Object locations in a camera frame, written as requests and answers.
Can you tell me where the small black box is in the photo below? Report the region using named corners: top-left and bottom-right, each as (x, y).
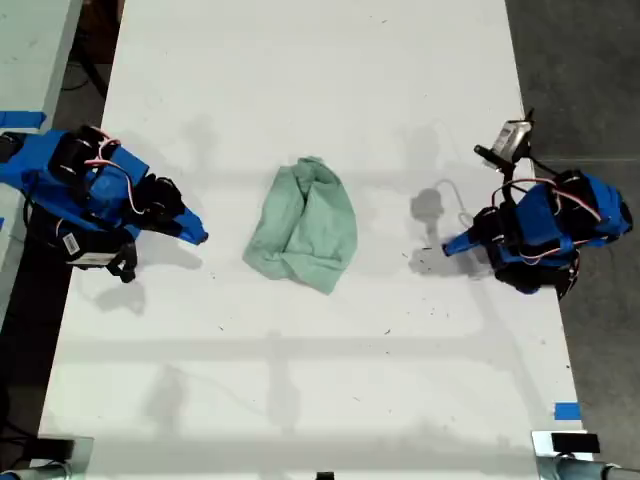
top-left (550, 433), bottom-right (601, 454)
top-left (36, 438), bottom-right (76, 459)

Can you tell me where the black floor cable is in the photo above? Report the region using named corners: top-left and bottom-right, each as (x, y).
top-left (60, 44), bottom-right (112, 99)

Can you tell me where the black camera cable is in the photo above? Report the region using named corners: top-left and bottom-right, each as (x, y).
top-left (524, 153), bottom-right (564, 180)

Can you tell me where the black camera box grey face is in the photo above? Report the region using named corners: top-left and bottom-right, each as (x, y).
top-left (472, 107), bottom-right (535, 167)

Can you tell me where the black camera box white label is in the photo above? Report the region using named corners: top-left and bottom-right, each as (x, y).
top-left (61, 228), bottom-right (139, 284)

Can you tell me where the long blue tape strip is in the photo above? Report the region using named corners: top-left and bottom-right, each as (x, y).
top-left (0, 110), bottom-right (48, 128)

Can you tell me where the pale green T-shirt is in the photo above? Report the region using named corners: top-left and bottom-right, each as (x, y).
top-left (242, 155), bottom-right (359, 296)

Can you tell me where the pale side table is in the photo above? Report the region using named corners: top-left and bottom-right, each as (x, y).
top-left (0, 0), bottom-right (84, 326)

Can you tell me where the metal table clamp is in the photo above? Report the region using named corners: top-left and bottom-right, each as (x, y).
top-left (530, 429), bottom-right (640, 480)
top-left (0, 435), bottom-right (96, 480)

